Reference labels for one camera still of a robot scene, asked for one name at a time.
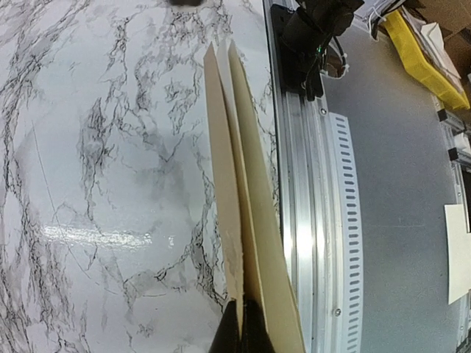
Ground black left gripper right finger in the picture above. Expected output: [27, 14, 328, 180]
[243, 299, 274, 353]

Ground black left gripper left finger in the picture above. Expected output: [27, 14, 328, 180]
[208, 301, 241, 353]

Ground brown kraft paper envelope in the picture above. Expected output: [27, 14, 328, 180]
[204, 41, 305, 352]

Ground cream letter paper sheet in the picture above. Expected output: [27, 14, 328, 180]
[216, 39, 236, 121]

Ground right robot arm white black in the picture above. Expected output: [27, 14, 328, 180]
[281, 0, 364, 51]

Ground white paper sheet on floor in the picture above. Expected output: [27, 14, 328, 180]
[444, 204, 470, 304]

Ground yellow plastic bin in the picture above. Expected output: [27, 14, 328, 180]
[384, 7, 470, 110]

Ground cardboard box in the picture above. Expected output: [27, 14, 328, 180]
[408, 0, 470, 88]

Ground aluminium table front rail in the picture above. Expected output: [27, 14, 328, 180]
[263, 0, 365, 353]

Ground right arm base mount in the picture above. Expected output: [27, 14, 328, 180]
[270, 4, 324, 101]

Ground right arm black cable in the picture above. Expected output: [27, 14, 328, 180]
[316, 32, 353, 80]

